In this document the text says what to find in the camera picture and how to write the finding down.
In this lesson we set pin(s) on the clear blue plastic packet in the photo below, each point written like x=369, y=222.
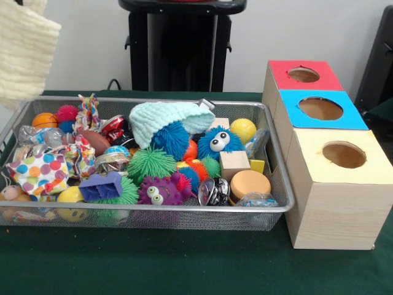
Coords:
x=258, y=142

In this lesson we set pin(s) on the red black packet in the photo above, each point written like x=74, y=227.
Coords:
x=113, y=126

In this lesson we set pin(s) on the cream waffle cloth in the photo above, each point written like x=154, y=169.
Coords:
x=24, y=55

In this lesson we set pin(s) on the clear mesh bin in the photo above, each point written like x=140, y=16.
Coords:
x=273, y=184

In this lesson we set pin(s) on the wooden box with three holes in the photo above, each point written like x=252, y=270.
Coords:
x=334, y=203

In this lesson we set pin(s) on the blue fuzzy ball with eyes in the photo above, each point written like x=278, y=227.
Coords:
x=220, y=142

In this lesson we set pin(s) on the wooden cube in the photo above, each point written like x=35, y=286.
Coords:
x=234, y=165

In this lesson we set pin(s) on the mint green knit cloth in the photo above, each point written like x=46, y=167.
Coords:
x=159, y=117

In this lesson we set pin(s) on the small green spiky ball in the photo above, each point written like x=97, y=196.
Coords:
x=150, y=163

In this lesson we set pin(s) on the purple spiky ball with eyes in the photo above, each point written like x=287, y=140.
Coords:
x=161, y=190

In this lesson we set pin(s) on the yellow block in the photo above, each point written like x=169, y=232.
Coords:
x=257, y=166

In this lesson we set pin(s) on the round wooden disc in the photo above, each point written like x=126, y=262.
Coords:
x=249, y=184

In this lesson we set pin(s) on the clear crumpled plastic packet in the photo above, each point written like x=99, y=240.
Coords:
x=256, y=200

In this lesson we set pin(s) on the blue globe ball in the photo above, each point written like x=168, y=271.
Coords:
x=116, y=150

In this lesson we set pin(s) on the large green spiky ball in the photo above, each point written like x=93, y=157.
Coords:
x=130, y=193

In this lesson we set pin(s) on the silver can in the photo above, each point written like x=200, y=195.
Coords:
x=112, y=163

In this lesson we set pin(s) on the brown toy football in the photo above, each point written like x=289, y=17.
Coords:
x=95, y=141

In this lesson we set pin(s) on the purple plastic block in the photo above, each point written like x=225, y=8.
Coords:
x=101, y=186

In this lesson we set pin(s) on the pink spiky ball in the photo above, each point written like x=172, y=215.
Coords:
x=66, y=113

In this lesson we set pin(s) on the yellow smiley ball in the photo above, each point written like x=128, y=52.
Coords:
x=72, y=203

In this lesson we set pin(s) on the small orange basketball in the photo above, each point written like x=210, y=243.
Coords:
x=44, y=120

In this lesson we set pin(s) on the polka dot cloth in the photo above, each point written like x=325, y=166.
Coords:
x=43, y=172

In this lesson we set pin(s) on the black chair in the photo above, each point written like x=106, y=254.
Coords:
x=377, y=67

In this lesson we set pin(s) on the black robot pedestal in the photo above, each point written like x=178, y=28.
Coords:
x=184, y=49

